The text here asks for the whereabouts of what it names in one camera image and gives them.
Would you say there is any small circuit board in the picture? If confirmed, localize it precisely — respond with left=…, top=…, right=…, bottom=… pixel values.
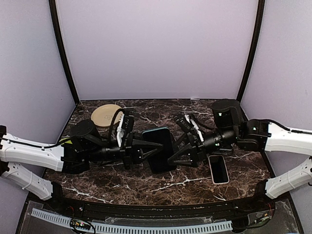
left=70, top=218, right=91, bottom=230

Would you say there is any yellow green bowl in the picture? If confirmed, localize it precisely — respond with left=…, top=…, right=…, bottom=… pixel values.
left=59, top=137, right=72, bottom=145

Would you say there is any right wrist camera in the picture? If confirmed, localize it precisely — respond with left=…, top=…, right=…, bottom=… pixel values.
left=174, top=113, right=204, bottom=142

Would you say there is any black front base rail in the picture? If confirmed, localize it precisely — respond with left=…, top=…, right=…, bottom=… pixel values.
left=26, top=187, right=288, bottom=221

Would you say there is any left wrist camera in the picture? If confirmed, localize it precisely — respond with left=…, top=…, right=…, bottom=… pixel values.
left=116, top=110, right=134, bottom=148

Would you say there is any right black frame post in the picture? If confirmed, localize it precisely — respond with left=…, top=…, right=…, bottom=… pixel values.
left=236, top=0, right=265, bottom=102

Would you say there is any pink silicone phone case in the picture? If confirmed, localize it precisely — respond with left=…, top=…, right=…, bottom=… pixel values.
left=207, top=155, right=230, bottom=185

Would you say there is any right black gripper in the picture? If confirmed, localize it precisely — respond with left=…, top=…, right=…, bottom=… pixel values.
left=166, top=126, right=238, bottom=168

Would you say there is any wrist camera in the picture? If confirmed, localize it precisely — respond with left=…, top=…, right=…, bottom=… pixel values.
left=174, top=113, right=204, bottom=142
left=116, top=110, right=134, bottom=148

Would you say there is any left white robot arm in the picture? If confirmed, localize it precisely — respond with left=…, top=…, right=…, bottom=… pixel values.
left=0, top=119, right=163, bottom=213

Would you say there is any white slotted cable duct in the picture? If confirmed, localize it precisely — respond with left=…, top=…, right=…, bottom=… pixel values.
left=31, top=208, right=233, bottom=234

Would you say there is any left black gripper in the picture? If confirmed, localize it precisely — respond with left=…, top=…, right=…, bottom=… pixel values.
left=85, top=131, right=164, bottom=170

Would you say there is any beige round plate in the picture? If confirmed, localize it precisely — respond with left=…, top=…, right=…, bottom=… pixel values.
left=91, top=104, right=121, bottom=127

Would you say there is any dark smartphone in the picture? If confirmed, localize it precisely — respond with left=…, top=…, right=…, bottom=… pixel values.
left=141, top=127, right=176, bottom=174

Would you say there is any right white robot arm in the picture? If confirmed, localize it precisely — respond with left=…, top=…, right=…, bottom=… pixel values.
left=167, top=99, right=312, bottom=212

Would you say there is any left black frame post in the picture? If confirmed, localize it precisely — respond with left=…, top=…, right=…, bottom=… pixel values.
left=48, top=0, right=80, bottom=105

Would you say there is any black frame post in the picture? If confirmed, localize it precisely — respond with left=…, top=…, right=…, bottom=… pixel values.
left=48, top=0, right=80, bottom=105
left=236, top=0, right=265, bottom=102

